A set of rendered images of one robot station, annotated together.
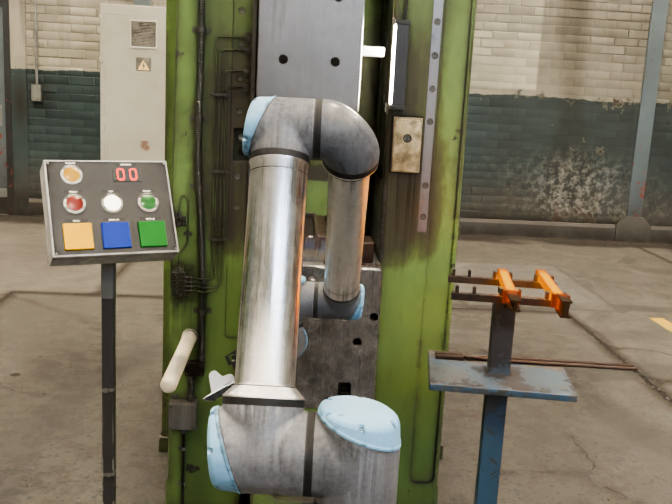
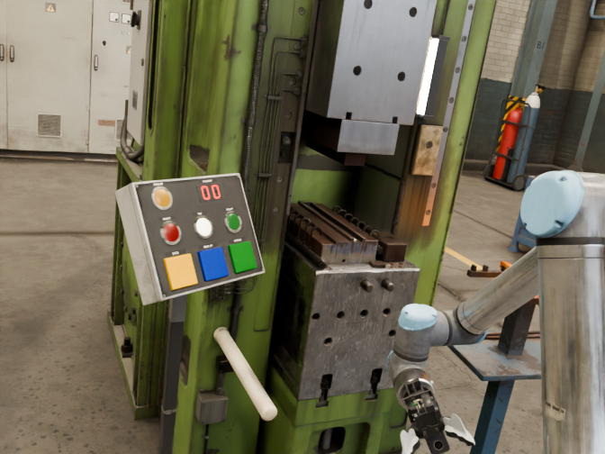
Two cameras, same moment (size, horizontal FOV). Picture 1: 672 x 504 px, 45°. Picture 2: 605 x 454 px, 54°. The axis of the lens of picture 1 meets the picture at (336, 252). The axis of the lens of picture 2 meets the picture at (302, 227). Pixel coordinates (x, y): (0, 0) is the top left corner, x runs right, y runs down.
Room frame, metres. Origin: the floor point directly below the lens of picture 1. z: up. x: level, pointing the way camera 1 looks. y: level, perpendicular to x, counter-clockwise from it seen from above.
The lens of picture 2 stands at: (0.81, 0.96, 1.55)
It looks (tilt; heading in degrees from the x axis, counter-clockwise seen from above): 17 degrees down; 337
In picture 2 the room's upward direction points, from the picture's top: 8 degrees clockwise
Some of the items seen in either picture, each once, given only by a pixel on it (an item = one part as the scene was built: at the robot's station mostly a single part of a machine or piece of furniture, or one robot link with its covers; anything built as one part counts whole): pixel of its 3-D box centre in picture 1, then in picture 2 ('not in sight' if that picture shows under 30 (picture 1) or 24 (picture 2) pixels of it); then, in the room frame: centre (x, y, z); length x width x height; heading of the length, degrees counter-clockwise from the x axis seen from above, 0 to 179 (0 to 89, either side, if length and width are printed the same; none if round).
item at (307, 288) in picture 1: (290, 300); (419, 331); (1.95, 0.11, 0.91); 0.12 x 0.09 x 0.12; 90
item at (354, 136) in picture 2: not in sight; (337, 125); (2.60, 0.12, 1.32); 0.42 x 0.20 x 0.10; 3
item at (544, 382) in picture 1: (497, 374); (509, 353); (2.23, -0.49, 0.65); 0.40 x 0.30 x 0.02; 85
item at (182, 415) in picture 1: (183, 413); (211, 406); (2.49, 0.47, 0.36); 0.09 x 0.07 x 0.12; 93
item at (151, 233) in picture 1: (152, 234); (241, 257); (2.21, 0.51, 1.01); 0.07 x 0.05 x 0.07; 118
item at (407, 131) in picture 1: (406, 144); (426, 149); (2.54, -0.20, 1.27); 0.09 x 0.02 x 0.17; 93
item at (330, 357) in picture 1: (314, 313); (322, 297); (2.61, 0.06, 0.69); 0.56 x 0.38 x 0.45; 3
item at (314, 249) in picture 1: (301, 234); (320, 229); (2.60, 0.12, 0.96); 0.42 x 0.20 x 0.09; 3
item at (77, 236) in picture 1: (78, 237); (179, 271); (2.12, 0.69, 1.01); 0.07 x 0.05 x 0.07; 118
